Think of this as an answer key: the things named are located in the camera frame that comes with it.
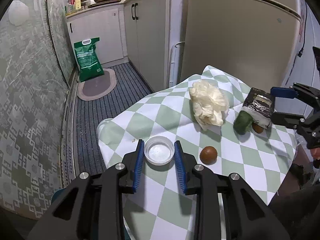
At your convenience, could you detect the clear plastic bottle red cap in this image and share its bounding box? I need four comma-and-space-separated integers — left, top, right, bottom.
67, 0, 74, 14

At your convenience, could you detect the brown round fruit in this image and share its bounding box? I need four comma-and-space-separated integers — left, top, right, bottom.
200, 146, 217, 165
252, 122, 264, 134

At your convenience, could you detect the patterned glass sliding door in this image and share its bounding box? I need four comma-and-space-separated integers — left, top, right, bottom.
1, 0, 75, 219

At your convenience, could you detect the black snack package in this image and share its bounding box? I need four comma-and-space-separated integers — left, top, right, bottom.
241, 88, 275, 129

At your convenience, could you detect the white plastic lid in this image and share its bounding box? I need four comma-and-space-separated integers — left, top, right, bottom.
144, 136, 175, 166

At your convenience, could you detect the white kitchen cabinet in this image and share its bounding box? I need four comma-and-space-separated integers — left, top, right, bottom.
67, 0, 188, 92

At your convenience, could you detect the green white checkered tablecloth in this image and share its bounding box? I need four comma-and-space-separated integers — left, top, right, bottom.
97, 66, 297, 239

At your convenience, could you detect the white plastic bag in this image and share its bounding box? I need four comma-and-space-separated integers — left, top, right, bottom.
189, 80, 229, 131

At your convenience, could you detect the oval grey floor mat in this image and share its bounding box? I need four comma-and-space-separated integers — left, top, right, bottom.
77, 68, 117, 101

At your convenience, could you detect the yellow oil bottle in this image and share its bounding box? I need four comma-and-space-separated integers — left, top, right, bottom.
74, 0, 81, 10

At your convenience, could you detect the green avocado half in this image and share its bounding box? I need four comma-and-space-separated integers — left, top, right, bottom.
233, 111, 253, 135

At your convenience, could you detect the striped blue floor rug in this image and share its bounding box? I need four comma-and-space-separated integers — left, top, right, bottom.
73, 62, 152, 175

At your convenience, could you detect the silver refrigerator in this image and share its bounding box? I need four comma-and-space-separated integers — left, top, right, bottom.
181, 0, 304, 91

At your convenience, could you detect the green rice bag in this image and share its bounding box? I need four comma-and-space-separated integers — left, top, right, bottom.
74, 37, 104, 82

